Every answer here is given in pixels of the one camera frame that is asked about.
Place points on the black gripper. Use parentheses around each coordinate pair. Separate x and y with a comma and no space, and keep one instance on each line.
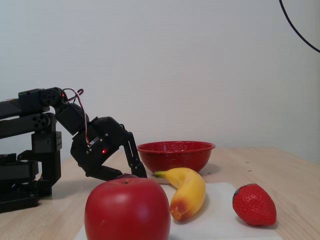
(100,140)

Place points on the yellow toy banana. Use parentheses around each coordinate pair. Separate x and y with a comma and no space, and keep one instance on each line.
(190,190)

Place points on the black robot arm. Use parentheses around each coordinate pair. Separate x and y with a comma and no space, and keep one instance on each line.
(30,100)

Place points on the red speckled bowl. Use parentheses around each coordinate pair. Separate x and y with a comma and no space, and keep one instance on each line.
(175,157)

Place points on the red toy apple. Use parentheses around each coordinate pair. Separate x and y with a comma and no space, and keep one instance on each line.
(125,212)

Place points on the white paper sheet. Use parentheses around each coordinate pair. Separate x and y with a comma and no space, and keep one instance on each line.
(220,225)

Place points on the red toy strawberry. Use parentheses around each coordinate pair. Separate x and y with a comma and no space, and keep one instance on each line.
(255,205)

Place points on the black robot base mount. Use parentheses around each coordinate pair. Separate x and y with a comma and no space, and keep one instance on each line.
(17,197)

